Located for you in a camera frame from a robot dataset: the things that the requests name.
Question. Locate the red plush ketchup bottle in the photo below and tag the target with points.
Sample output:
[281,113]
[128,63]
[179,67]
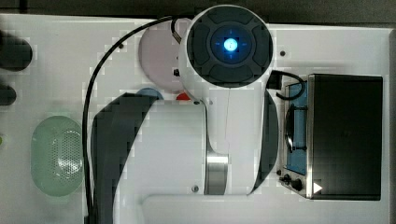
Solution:
[183,97]

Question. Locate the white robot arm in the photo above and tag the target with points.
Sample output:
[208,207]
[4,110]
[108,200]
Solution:
[218,146]

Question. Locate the green oval strainer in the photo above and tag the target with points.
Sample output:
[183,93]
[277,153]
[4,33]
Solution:
[56,156]

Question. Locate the blue bowl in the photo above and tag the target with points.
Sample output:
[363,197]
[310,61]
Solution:
[150,92]

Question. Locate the lilac round plate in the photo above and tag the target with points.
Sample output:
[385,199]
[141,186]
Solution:
[158,57]

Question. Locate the black toaster oven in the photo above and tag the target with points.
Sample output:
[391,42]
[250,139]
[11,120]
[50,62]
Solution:
[332,137]

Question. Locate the black cylinder container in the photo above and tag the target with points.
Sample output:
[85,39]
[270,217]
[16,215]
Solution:
[15,53]

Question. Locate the small dark object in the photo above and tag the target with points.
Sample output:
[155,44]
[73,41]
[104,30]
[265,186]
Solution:
[7,95]

